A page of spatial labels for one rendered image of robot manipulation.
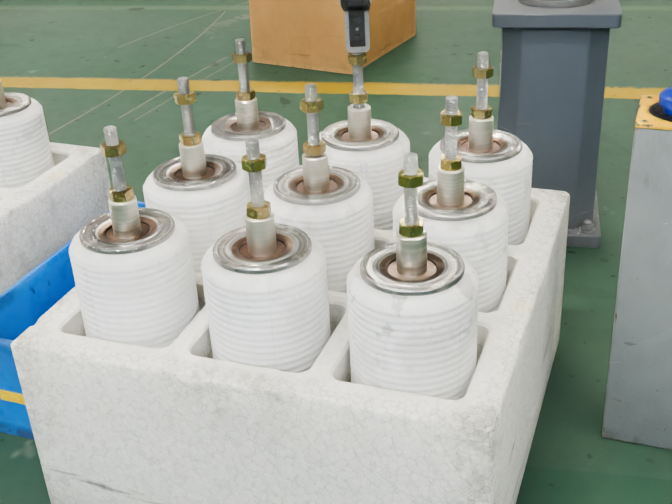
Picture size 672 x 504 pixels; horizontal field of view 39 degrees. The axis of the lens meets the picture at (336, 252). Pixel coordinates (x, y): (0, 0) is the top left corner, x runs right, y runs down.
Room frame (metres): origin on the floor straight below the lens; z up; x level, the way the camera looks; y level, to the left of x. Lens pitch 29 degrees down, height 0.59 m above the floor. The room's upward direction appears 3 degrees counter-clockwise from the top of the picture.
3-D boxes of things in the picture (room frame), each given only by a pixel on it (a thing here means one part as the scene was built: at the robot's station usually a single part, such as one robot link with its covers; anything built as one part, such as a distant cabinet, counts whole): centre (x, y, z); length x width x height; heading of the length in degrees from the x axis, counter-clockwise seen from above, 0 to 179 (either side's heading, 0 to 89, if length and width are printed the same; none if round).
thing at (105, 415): (0.75, 0.01, 0.09); 0.39 x 0.39 x 0.18; 69
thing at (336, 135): (0.86, -0.03, 0.25); 0.08 x 0.08 x 0.01
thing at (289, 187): (0.75, 0.01, 0.25); 0.08 x 0.08 x 0.01
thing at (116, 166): (0.68, 0.17, 0.30); 0.01 x 0.01 x 0.08
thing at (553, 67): (1.15, -0.28, 0.15); 0.15 x 0.15 x 0.30; 77
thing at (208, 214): (0.79, 0.12, 0.16); 0.10 x 0.10 x 0.18
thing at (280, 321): (0.64, 0.06, 0.16); 0.10 x 0.10 x 0.18
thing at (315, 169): (0.75, 0.01, 0.26); 0.02 x 0.02 x 0.03
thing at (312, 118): (0.75, 0.01, 0.30); 0.01 x 0.01 x 0.08
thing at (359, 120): (0.86, -0.03, 0.26); 0.02 x 0.02 x 0.03
